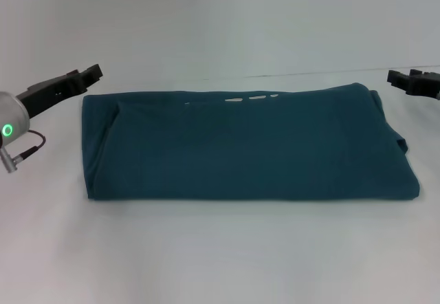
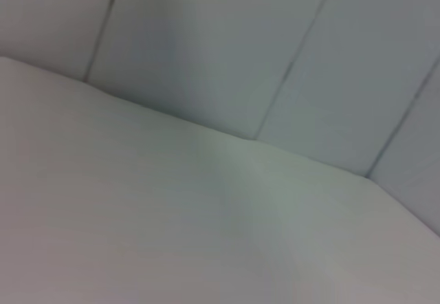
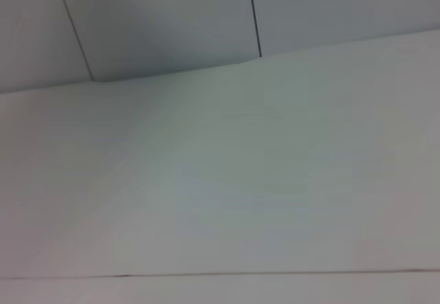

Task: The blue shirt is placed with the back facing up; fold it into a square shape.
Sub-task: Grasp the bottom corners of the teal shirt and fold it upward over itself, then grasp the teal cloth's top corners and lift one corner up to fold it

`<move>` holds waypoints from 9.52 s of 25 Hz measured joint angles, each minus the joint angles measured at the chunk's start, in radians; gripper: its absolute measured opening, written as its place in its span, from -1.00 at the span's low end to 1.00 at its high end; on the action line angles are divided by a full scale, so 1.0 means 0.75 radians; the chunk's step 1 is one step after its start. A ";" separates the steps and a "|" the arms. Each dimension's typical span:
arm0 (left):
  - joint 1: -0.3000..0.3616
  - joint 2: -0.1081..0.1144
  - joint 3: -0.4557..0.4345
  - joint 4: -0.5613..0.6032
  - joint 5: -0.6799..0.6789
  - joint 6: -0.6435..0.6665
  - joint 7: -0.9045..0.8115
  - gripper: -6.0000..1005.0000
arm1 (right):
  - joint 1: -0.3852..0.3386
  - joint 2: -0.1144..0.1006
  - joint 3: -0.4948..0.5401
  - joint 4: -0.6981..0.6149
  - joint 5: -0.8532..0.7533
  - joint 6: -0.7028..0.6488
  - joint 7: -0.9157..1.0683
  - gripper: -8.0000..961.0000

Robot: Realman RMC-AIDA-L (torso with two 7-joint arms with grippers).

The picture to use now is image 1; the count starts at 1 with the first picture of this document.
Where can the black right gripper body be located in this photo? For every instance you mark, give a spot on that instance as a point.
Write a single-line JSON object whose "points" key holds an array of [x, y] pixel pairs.
{"points": [[426, 85]]}

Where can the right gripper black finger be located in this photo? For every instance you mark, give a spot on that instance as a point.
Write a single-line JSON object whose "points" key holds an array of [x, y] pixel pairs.
{"points": [[398, 78]]}

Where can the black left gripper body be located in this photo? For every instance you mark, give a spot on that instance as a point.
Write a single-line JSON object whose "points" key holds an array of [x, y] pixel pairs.
{"points": [[48, 92]]}

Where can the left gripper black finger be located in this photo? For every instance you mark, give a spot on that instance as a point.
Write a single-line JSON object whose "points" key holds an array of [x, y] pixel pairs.
{"points": [[90, 75]]}

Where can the teal blue shirt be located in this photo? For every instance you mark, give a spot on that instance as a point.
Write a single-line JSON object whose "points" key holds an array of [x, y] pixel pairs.
{"points": [[240, 146]]}

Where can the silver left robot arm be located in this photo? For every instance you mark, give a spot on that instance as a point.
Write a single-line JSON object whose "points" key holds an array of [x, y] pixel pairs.
{"points": [[12, 118]]}

